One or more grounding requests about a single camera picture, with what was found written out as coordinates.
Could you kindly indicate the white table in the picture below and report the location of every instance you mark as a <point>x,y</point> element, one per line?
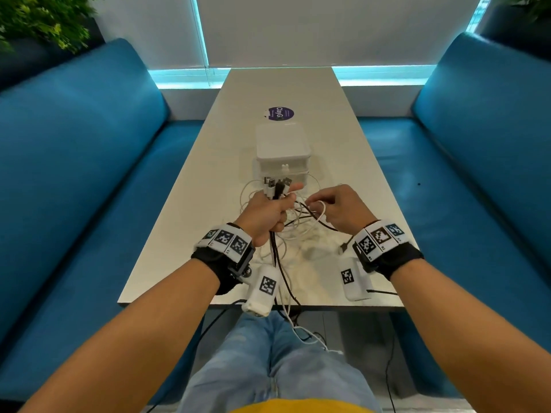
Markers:
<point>280,85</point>

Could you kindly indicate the round purple sticker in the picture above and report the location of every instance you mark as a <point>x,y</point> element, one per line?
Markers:
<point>280,113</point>

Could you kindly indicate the person's right forearm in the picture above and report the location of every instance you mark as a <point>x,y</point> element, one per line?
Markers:
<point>469,339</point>

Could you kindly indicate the person's left hand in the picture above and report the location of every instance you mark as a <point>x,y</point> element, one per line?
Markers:
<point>262,217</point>

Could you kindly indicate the cyan wall light strips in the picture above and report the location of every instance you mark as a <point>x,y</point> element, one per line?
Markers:
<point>181,77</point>

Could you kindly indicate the person's right hand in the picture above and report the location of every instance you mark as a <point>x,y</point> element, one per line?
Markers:
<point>346,208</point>

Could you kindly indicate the blue sofa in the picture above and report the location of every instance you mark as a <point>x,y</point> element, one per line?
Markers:
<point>482,159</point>
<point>77,159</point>

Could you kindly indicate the yellow shirt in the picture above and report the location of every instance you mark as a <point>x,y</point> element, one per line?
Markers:
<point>301,406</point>

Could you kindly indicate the person's left forearm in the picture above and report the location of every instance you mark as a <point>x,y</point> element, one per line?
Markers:
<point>120,339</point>

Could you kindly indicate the light blue jeans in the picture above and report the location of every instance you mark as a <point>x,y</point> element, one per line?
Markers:
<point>241,361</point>

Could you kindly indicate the white mini drawer box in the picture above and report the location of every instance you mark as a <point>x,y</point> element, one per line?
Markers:
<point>282,139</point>

